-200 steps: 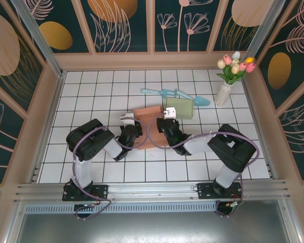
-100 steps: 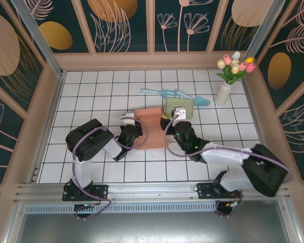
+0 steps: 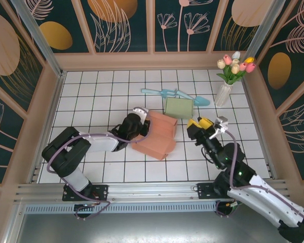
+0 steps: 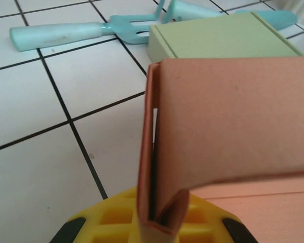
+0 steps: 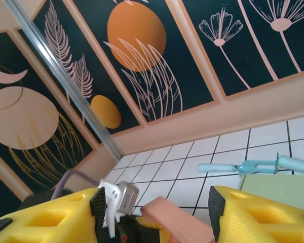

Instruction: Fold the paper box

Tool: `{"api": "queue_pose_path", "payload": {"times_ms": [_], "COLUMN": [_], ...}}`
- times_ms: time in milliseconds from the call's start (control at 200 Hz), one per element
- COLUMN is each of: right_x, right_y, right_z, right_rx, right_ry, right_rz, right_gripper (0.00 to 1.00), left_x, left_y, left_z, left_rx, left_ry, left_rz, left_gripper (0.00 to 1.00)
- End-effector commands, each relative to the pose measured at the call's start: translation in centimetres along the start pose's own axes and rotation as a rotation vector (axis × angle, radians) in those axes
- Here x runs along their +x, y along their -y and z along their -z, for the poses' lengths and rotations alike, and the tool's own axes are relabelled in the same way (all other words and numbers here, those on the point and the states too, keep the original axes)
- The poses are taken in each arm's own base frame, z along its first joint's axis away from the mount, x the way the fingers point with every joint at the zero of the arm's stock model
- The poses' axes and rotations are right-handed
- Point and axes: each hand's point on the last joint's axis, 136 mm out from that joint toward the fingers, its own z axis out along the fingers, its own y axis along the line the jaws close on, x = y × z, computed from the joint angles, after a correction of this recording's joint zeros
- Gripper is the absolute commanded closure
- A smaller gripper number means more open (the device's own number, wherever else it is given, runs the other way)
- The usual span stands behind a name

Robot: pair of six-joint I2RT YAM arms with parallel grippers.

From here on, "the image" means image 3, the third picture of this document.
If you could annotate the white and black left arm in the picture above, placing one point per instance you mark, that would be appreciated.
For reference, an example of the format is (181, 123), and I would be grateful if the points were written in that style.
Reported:
(101, 144)

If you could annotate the light blue garden fork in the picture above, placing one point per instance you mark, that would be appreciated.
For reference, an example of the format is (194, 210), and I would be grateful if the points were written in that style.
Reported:
(167, 94)

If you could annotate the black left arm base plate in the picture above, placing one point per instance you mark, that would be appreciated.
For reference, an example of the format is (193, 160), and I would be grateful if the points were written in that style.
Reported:
(101, 192)

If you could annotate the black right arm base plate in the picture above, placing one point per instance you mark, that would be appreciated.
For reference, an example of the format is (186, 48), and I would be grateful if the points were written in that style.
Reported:
(205, 191)

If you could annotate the light blue garden trowel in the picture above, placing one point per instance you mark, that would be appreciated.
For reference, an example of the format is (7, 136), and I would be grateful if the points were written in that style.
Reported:
(201, 101)

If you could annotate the grey metal sheet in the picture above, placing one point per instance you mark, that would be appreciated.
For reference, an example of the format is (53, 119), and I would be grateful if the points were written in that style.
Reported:
(152, 227)

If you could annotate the long aluminium mounting rail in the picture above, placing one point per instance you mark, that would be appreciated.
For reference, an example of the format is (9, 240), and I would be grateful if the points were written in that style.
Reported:
(152, 189)

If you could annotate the orange cardboard box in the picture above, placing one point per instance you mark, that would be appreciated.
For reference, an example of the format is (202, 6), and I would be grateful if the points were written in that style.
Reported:
(157, 141)

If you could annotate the aluminium corner post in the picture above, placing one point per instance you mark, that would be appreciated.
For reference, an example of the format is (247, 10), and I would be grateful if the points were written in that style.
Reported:
(264, 27)
(40, 40)

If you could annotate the green paper box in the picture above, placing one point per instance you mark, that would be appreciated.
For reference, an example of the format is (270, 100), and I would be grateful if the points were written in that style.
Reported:
(178, 108)

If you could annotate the white ribbed vase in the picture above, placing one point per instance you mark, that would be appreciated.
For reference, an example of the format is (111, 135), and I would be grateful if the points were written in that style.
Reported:
(223, 95)

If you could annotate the aluminium side rail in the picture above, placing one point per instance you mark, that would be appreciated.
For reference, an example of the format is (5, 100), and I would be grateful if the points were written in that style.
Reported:
(55, 103)
(259, 126)

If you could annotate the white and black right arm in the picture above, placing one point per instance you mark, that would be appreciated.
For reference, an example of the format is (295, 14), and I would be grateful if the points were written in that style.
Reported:
(263, 202)

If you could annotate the tulip bouquet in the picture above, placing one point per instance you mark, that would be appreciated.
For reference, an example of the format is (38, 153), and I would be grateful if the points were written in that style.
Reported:
(234, 67)

